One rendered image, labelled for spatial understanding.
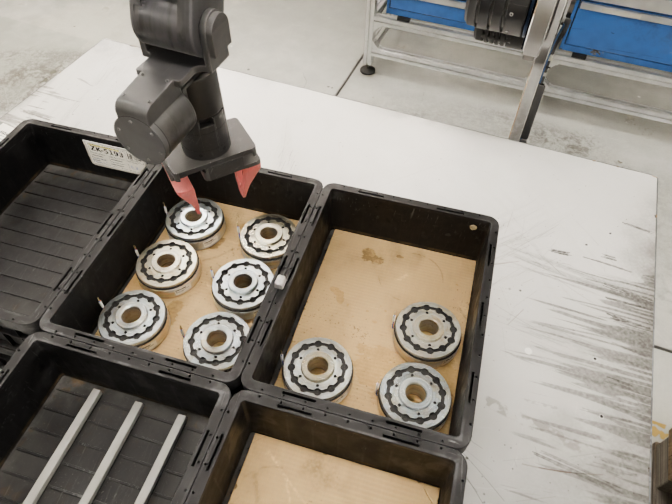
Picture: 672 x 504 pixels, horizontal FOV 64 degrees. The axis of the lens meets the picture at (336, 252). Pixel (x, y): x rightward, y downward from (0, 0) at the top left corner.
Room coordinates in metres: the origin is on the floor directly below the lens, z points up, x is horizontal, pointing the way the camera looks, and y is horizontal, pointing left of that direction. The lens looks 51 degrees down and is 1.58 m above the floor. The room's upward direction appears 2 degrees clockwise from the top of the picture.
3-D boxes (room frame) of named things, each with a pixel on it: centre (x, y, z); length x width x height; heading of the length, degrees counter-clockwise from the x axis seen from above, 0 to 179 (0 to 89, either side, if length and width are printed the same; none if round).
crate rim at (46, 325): (0.54, 0.22, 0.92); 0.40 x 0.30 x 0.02; 165
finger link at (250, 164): (0.51, 0.14, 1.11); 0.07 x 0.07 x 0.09; 30
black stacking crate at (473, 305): (0.46, -0.07, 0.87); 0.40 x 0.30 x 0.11; 165
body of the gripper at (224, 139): (0.50, 0.16, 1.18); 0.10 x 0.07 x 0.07; 120
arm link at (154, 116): (0.46, 0.17, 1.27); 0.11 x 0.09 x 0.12; 160
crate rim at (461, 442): (0.46, -0.07, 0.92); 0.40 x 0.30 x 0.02; 165
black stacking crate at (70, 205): (0.62, 0.51, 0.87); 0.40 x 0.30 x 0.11; 165
